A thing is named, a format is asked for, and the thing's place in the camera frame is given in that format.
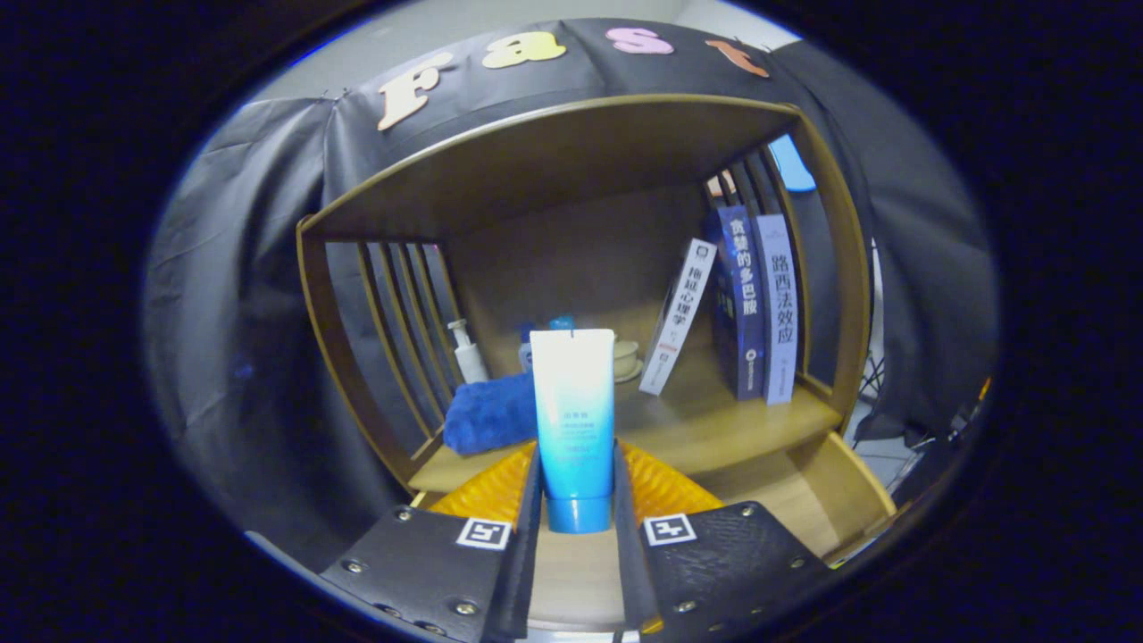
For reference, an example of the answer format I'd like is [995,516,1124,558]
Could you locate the white book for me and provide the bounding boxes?
[638,238,718,397]

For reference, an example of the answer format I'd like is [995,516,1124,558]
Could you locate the wooden countertop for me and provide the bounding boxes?
[411,357,845,494]

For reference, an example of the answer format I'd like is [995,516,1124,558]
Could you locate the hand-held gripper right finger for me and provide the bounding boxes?
[612,439,836,639]

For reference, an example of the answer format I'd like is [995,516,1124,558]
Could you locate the rolled blue towel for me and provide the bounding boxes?
[443,371,538,456]

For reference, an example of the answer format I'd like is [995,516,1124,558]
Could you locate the wooden cabinet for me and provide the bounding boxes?
[296,94,898,626]

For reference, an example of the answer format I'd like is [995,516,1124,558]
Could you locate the black device with orange part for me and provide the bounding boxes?
[947,375,994,447]

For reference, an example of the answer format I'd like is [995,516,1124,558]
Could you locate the blue and white tube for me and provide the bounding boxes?
[530,328,617,535]

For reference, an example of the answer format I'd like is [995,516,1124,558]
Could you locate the light purple book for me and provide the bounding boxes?
[755,214,800,405]

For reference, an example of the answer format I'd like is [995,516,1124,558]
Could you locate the white pump bottle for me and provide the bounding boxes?
[446,319,490,385]

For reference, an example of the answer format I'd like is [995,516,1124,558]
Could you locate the dark blue book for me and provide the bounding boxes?
[710,205,767,401]

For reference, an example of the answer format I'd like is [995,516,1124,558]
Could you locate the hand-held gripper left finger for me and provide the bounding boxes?
[320,442,544,643]

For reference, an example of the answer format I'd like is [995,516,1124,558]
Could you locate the black backdrop cloth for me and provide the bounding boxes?
[143,18,1001,572]

